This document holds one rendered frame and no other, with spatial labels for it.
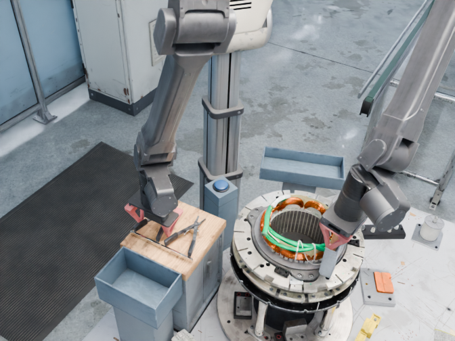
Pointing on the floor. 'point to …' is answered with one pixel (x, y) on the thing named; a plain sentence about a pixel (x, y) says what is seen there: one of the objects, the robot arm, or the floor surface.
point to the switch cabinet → (120, 51)
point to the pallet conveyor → (376, 105)
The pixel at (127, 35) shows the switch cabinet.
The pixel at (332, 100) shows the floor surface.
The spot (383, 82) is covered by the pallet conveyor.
